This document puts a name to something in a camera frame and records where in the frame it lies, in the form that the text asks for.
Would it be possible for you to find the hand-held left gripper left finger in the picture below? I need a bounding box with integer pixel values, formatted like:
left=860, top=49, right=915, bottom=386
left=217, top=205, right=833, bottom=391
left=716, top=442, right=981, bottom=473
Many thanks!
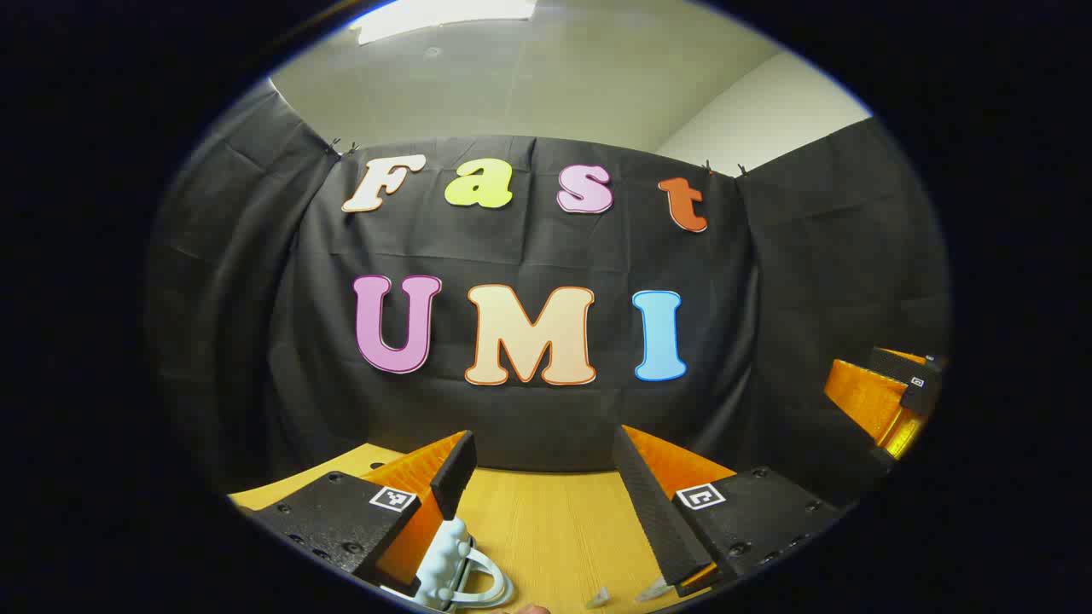
left=252, top=431, right=479, bottom=595

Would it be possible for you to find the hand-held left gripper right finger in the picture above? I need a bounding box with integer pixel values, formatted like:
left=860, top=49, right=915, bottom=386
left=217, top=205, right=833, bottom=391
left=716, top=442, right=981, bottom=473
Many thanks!
left=613, top=425, right=844, bottom=598

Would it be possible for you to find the light blue suitcase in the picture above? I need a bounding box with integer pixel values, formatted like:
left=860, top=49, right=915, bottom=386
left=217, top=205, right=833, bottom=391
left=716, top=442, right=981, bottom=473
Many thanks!
left=380, top=516, right=515, bottom=613

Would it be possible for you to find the ceiling light panel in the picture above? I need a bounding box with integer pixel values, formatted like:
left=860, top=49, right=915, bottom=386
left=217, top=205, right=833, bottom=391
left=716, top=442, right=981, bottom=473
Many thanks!
left=351, top=0, right=538, bottom=45

